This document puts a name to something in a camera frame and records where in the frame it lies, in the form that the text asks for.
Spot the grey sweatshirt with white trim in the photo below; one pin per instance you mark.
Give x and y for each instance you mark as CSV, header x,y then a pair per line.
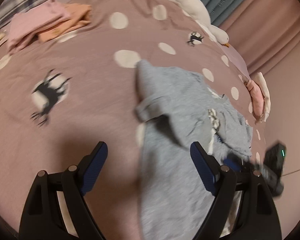
x,y
178,108

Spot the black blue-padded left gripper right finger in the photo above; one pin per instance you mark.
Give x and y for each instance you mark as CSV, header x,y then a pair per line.
x,y
256,217

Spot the white goose plush toy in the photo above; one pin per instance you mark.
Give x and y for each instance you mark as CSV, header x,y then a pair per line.
x,y
197,10

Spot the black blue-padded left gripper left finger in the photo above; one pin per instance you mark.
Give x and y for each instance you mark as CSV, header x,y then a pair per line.
x,y
42,217

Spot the pink and cream pillow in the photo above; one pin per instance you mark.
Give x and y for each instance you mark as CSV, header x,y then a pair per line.
x,y
260,97

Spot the folded orange garment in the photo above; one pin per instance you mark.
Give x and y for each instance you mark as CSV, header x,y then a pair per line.
x,y
79,17

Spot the mauve polka dot duvet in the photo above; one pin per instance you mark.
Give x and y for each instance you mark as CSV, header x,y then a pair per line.
x,y
58,99

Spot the folded pink garment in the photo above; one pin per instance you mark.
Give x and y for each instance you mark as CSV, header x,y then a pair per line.
x,y
25,25

